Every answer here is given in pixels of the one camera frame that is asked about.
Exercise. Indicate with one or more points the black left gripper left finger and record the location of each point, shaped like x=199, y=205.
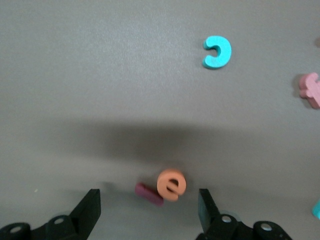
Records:
x=85, y=217

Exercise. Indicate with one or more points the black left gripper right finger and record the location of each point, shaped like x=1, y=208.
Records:
x=207, y=217

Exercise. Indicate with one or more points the orange letter e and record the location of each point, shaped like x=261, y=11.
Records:
x=162, y=185

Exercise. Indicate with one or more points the maroon letter l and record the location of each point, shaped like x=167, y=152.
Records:
x=147, y=193

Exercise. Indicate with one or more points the teal letter c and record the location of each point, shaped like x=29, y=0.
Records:
x=225, y=50

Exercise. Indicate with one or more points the teal letter d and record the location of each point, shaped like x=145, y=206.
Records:
x=317, y=211

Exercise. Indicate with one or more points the brown table cover sheet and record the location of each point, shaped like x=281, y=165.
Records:
x=75, y=75

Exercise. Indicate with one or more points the pink letter f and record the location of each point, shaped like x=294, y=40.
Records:
x=312, y=87

